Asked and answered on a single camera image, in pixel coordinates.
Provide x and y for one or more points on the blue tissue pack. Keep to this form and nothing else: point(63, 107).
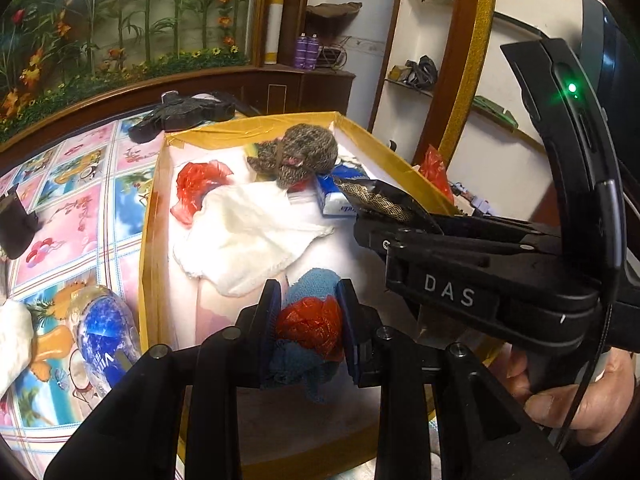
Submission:
point(332, 195)

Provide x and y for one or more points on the small yellow box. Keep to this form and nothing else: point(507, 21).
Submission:
point(397, 72)

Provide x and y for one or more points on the black electric motor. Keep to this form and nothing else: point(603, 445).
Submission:
point(15, 225)

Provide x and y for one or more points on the black patterned pouch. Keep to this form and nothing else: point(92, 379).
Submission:
point(380, 197)

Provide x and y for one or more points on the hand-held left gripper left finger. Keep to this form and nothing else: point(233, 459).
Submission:
point(267, 320)

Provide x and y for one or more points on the orange-red plastic bag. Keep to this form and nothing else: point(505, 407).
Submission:
point(197, 182)

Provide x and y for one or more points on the white and yellow roll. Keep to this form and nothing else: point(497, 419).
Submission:
point(276, 10)

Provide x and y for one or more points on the white towel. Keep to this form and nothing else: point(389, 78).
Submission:
point(12, 340)

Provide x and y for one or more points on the white cloth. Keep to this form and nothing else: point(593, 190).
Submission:
point(250, 235)

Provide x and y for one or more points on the person's right hand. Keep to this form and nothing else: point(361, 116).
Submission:
point(555, 407)

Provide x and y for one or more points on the grey-brown knit cloth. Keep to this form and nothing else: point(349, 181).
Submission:
point(305, 152)

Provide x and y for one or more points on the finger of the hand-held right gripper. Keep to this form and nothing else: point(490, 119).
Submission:
point(500, 226)
point(430, 247)

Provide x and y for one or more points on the dark wooden cabinet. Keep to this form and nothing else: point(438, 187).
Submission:
point(320, 90)

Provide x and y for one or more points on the yellow-edged white box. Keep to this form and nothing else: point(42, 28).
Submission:
point(325, 260)

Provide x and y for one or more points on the red hanging plastic bag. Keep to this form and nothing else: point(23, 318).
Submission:
point(432, 167)

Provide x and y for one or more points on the artificial flower display case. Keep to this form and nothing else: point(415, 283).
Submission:
point(125, 20)

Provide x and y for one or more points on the black plastic toy gun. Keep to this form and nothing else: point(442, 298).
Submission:
point(182, 112)

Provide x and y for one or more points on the blue plastic packet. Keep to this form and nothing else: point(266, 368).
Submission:
point(102, 330)

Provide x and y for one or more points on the blue knit cloth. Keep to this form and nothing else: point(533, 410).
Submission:
point(312, 285)

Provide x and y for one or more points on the purple spray can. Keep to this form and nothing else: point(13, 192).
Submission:
point(314, 52)
point(301, 52)

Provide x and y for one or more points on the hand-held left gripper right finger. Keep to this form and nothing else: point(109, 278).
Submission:
point(350, 332)

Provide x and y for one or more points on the red mesh ball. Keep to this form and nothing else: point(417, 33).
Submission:
point(305, 325)

